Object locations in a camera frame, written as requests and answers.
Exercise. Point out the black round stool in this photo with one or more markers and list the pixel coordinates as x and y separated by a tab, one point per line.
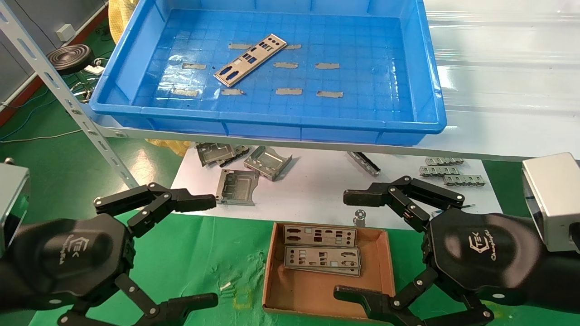
70	58

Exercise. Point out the blue plastic tray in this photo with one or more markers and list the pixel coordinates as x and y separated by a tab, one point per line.
272	115

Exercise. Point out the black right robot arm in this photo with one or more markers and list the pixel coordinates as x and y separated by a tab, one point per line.
559	276

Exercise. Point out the silver binder clip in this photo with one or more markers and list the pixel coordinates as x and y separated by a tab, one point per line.
360	216

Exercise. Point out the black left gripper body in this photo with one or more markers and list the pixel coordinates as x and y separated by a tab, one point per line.
68	258

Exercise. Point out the grey sheet metal bracket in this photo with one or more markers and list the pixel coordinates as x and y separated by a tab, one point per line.
267	163
213	153
235	188

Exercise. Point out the small white scrap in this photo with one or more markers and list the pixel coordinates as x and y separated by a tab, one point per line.
225	286

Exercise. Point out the white paper sheet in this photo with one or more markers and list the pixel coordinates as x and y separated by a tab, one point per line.
317	190

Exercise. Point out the silver metal IO shield plate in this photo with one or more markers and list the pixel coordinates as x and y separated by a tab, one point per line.
321	257
326	271
250	59
319	235

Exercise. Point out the white power adapter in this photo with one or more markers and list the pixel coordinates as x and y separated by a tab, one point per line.
95	69

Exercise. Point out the grey tape piece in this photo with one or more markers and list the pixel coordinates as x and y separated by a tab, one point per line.
233	92
289	91
194	66
327	65
330	94
294	46
238	46
286	65

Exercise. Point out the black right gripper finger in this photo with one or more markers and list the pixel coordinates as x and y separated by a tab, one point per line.
367	301
367	197

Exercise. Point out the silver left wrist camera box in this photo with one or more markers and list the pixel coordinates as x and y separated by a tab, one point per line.
11	199

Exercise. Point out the narrow metal strip part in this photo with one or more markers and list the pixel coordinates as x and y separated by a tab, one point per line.
364	164

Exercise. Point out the grey slotted angle post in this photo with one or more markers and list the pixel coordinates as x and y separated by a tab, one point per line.
54	86

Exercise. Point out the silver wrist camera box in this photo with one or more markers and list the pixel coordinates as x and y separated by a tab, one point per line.
11	199
555	199

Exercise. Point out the white wall socket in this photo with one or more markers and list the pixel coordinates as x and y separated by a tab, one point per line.
65	32

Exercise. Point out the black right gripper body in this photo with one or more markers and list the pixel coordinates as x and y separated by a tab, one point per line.
480	249

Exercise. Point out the green cloth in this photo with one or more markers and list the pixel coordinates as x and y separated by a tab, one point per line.
204	253

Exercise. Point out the shallow brown cardboard box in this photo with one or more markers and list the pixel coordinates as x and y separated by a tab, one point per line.
317	290

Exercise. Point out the dark sheet metal bracket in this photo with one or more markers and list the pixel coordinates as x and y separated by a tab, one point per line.
240	151

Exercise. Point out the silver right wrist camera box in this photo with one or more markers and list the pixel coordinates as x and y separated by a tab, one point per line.
555	199

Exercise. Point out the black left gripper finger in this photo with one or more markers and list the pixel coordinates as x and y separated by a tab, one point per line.
181	308
181	200

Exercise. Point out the toothed metal strip part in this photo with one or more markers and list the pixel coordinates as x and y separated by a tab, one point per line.
444	161
464	180
437	171

